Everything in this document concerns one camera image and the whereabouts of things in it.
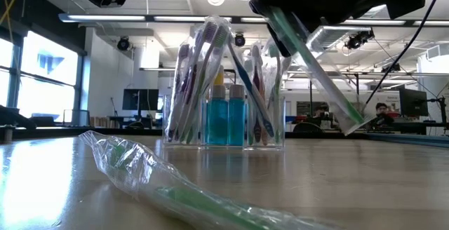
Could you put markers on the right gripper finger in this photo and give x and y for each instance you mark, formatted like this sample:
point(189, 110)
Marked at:
point(280, 42)
point(280, 3)

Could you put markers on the purple toothbrush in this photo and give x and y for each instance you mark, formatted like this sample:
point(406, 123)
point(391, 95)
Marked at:
point(191, 82)
point(286, 63)
point(257, 132)
point(183, 52)

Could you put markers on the long ceiling light bar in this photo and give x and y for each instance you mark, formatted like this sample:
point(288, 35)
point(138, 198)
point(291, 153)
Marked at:
point(101, 18)

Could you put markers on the black ceiling track light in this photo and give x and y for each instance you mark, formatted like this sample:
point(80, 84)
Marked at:
point(358, 40)

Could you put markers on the person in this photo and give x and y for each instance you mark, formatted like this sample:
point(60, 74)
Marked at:
point(321, 112)
point(381, 116)

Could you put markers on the clear plastic bag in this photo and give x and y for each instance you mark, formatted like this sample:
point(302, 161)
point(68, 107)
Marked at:
point(280, 125)

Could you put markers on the black rounded chair back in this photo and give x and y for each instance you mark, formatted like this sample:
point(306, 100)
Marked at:
point(308, 127)

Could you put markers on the large window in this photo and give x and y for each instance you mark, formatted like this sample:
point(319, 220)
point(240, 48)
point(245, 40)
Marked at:
point(45, 82)

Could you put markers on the black computer monitor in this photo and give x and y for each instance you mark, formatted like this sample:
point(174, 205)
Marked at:
point(414, 102)
point(140, 99)

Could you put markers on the silver ventilation duct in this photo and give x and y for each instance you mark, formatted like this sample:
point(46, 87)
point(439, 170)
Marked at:
point(336, 35)

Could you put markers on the black aluminium table frame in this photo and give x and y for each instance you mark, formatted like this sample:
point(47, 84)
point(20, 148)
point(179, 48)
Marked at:
point(105, 132)

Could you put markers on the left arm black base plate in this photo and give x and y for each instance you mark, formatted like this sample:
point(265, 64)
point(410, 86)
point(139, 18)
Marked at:
point(17, 119)

